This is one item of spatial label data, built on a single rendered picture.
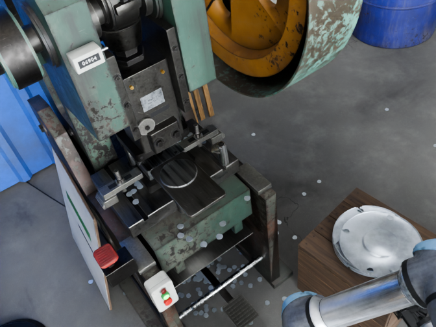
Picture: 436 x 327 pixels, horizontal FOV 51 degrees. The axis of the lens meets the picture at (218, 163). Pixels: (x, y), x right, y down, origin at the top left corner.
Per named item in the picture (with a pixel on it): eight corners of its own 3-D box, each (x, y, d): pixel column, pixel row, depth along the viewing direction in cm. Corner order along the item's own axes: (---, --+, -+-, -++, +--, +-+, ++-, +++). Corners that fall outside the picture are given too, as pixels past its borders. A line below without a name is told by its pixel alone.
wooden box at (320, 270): (428, 286, 193) (448, 241, 167) (376, 351, 177) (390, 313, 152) (349, 233, 215) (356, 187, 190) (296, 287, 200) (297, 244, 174)
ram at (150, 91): (192, 138, 143) (174, 59, 121) (151, 162, 138) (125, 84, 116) (163, 112, 153) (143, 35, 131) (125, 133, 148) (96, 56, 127)
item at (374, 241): (431, 227, 167) (432, 226, 166) (412, 290, 150) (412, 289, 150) (353, 202, 179) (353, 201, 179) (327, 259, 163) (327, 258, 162)
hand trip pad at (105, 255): (126, 269, 137) (119, 256, 132) (108, 281, 135) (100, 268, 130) (115, 254, 141) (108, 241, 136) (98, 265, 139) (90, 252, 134)
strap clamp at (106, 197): (147, 184, 157) (139, 164, 149) (104, 210, 151) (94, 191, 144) (139, 174, 160) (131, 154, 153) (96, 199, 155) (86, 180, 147)
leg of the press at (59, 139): (196, 350, 187) (143, 224, 121) (172, 368, 183) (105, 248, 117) (100, 213, 242) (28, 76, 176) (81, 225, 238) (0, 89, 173)
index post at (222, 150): (230, 162, 159) (226, 143, 152) (222, 166, 158) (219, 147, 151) (224, 157, 161) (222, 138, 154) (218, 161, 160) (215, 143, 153)
